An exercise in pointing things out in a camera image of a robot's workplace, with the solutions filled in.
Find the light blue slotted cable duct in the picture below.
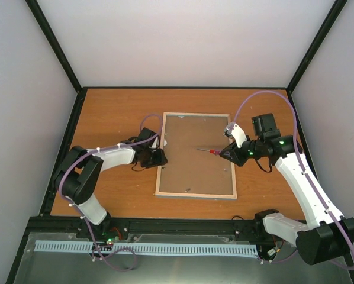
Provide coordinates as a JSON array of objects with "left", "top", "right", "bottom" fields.
[{"left": 33, "top": 240, "right": 258, "bottom": 258}]

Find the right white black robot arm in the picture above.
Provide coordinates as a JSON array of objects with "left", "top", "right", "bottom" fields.
[{"left": 219, "top": 114, "right": 354, "bottom": 265}]

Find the black enclosure frame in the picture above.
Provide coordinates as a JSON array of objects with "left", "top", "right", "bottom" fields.
[{"left": 5, "top": 0, "right": 354, "bottom": 284}]

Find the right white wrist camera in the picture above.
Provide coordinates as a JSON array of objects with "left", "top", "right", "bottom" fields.
[{"left": 224, "top": 122, "right": 247, "bottom": 148}]

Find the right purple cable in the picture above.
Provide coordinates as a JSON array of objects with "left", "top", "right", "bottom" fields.
[{"left": 231, "top": 90, "right": 354, "bottom": 271}]

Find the blue wooden photo frame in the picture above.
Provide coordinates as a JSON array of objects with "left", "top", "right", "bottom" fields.
[{"left": 155, "top": 112, "right": 237, "bottom": 200}]

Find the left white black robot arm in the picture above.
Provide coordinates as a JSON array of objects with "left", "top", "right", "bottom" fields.
[{"left": 51, "top": 127, "right": 168, "bottom": 238}]

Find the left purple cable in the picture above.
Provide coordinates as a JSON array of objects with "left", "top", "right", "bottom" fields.
[{"left": 58, "top": 114, "right": 163, "bottom": 272}]

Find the purple cable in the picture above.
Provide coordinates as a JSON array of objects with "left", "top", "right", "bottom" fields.
[
  {"left": 231, "top": 90, "right": 354, "bottom": 271},
  {"left": 58, "top": 114, "right": 163, "bottom": 272}
]

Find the grey metal base plate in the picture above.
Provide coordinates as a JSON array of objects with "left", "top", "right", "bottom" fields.
[{"left": 7, "top": 233, "right": 353, "bottom": 283}]

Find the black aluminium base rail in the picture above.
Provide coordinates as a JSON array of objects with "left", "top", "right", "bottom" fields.
[{"left": 26, "top": 216, "right": 282, "bottom": 243}]

